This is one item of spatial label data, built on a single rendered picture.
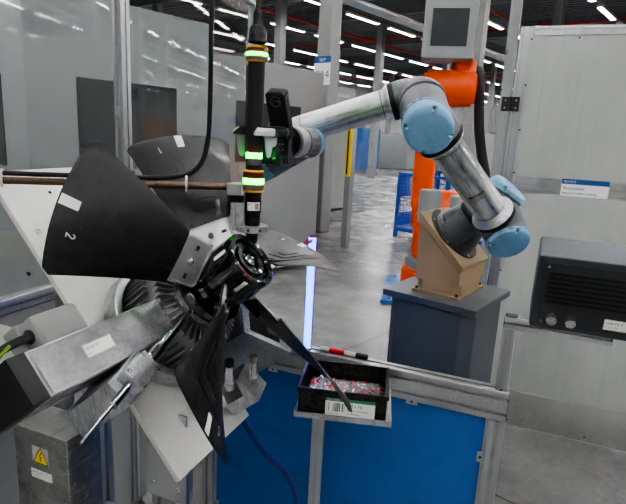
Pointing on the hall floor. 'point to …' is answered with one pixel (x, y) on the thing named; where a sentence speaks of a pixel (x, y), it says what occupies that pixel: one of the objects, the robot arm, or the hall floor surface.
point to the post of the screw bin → (316, 461)
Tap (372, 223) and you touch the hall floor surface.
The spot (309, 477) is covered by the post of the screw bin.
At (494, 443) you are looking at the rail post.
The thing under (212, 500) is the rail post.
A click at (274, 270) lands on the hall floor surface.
